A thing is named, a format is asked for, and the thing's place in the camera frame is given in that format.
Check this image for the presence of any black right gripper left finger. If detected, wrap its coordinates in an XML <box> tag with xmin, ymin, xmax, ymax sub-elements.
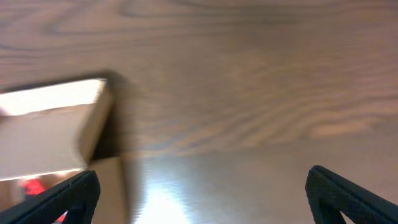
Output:
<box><xmin>1</xmin><ymin>170</ymin><xmax>101</xmax><ymax>224</ymax></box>

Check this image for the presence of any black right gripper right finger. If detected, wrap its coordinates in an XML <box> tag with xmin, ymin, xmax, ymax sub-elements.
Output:
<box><xmin>305</xmin><ymin>165</ymin><xmax>397</xmax><ymax>224</ymax></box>

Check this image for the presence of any red utility knife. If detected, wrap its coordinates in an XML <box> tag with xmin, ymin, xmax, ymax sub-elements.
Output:
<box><xmin>20</xmin><ymin>179</ymin><xmax>68</xmax><ymax>223</ymax></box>

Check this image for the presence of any cardboard box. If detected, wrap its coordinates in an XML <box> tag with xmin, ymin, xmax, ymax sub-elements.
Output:
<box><xmin>1</xmin><ymin>78</ymin><xmax>129</xmax><ymax>223</ymax></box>

